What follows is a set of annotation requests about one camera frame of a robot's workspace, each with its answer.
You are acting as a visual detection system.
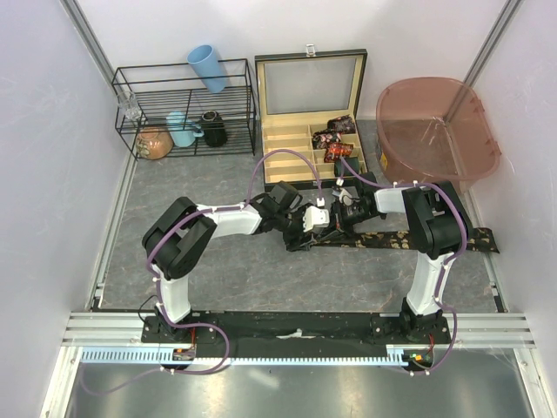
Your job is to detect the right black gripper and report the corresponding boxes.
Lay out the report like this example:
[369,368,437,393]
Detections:
[319,199,376,243]

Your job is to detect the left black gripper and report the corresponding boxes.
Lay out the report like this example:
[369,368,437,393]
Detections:
[274,203,315,253]

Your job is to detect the dark floral necktie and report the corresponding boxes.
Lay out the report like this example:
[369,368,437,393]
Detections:
[299,227,500,253]

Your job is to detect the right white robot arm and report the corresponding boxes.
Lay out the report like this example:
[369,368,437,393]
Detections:
[331,172,471,343]

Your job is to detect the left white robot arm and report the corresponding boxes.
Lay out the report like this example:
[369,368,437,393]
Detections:
[142,181,330,342]

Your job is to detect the dark green rolled tie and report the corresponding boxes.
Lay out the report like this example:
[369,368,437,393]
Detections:
[334,157,360,178]

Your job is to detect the red patterned rolled tie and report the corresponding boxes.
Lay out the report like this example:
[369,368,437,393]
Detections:
[324,142,353,163]

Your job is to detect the black pink floral rolled tie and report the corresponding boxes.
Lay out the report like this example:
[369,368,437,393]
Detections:
[312,130,342,150]

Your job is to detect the dark pink patterned rolled tie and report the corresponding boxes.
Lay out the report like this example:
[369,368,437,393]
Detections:
[327,115,356,134]

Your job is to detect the pink transparent plastic tub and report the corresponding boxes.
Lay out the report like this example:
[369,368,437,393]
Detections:
[376,77,501,193]

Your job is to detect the black wooden tie box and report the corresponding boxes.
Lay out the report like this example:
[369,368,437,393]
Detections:
[254,44,367,187]

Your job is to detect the black ceramic jar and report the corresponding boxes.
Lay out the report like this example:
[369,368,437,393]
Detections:
[200,111,227,147]

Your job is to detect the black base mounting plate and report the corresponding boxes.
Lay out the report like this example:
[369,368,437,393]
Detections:
[141,311,451,357]

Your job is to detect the light blue mug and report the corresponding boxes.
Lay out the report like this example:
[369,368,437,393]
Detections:
[166,111,205,148]

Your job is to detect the brown round vase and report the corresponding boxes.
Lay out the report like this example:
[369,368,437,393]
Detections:
[135,126,174,160]

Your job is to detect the blue plastic cup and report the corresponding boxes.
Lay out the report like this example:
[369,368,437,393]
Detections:
[187,44,227,94]

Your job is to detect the clear glass cup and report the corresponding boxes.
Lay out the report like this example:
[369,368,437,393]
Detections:
[117,91,142,121]

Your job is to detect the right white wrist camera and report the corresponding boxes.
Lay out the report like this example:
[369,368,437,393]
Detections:
[332,178,354,206]

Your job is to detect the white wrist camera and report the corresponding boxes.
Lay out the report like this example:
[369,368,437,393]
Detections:
[302,198,330,233]
[332,178,354,206]

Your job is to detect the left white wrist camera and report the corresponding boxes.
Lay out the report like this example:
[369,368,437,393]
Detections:
[302,198,330,233]

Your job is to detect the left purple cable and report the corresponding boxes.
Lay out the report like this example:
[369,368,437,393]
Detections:
[77,148,325,395]

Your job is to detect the purple cable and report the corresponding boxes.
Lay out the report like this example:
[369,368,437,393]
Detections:
[77,148,325,395]
[339,157,471,376]

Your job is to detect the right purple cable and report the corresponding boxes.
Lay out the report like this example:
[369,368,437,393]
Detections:
[339,157,471,376]

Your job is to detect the light blue cable duct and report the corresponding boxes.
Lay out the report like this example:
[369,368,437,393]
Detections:
[81,346,425,367]

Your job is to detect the black wire rack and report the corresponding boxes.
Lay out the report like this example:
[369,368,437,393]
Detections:
[111,58,257,159]

